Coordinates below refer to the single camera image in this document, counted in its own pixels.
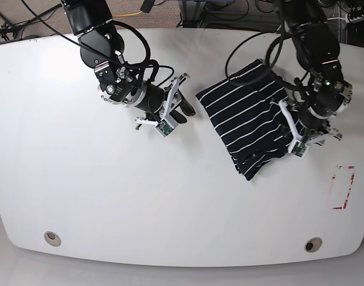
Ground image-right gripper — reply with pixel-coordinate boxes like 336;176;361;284
271;100;343;158

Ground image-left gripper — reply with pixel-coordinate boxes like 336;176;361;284
134;73;196;130

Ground navy white striped T-shirt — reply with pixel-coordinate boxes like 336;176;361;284
196;72;293;181

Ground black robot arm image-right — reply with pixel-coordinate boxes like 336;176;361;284
273;1;352;157

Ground red tape corner marks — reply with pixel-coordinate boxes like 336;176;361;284
328;166;356;210

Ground white power strip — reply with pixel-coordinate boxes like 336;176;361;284
346;5;364;23

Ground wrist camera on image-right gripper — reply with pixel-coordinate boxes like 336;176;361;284
288;141;309;158

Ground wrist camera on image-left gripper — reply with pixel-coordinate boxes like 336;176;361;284
154;120;174;138

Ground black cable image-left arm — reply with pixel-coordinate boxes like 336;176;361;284
25;1;183;91

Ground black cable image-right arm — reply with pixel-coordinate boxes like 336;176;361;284
225;0;307;89

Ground right table cable grommet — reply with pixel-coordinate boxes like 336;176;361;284
304;237;322;253

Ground table cable grommet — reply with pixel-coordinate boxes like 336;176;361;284
304;237;322;253
44;231;61;247

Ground aluminium frame base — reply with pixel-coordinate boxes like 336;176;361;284
178;0;239;29

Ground yellow floor cable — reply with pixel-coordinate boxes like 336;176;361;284
110;10;142;19

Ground left table cable grommet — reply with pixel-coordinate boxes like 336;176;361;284
44;231;61;247

